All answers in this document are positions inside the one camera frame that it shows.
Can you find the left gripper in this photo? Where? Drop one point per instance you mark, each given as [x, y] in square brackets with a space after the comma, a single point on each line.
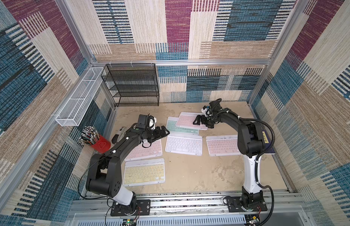
[159, 133]

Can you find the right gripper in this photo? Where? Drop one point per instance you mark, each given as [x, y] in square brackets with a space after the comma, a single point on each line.
[204, 120]

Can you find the pink keyboard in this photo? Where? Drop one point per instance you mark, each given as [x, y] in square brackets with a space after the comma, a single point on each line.
[186, 119]
[223, 145]
[148, 151]

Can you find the white keyboard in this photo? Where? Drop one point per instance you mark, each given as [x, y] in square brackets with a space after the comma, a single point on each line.
[184, 144]

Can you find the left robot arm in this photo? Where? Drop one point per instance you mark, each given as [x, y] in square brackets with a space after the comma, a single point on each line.
[104, 176]

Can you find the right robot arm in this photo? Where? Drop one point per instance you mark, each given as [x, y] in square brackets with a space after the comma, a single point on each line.
[251, 145]

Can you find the green keyboard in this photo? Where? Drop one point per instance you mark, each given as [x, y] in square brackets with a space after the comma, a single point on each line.
[171, 126]

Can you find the yellow keyboard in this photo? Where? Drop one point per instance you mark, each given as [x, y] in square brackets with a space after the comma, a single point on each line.
[144, 172]

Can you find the black white stapler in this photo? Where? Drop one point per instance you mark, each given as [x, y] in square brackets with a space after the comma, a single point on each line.
[119, 135]

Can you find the red pen cup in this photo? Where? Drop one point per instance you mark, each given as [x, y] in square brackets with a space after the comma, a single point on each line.
[102, 145]

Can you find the dark blue notebook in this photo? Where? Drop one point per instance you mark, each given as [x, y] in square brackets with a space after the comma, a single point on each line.
[267, 141]

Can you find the bundle of pens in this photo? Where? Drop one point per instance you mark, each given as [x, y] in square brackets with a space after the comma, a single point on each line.
[89, 136]

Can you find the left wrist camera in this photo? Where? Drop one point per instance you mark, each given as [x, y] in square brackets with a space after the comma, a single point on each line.
[146, 122]

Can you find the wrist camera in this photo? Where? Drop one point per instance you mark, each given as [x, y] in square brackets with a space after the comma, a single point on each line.
[213, 106]
[146, 122]

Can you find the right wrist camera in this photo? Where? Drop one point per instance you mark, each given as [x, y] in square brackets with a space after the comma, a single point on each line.
[213, 106]

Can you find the black wire shelf rack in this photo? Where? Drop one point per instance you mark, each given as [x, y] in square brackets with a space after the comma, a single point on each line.
[132, 84]

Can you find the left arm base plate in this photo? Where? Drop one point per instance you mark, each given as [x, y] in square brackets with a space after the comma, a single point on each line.
[139, 207]

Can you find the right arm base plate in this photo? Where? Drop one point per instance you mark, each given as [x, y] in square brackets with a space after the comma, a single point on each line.
[243, 204]

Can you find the white mesh wall basket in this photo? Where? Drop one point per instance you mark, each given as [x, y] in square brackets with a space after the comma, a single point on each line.
[78, 103]

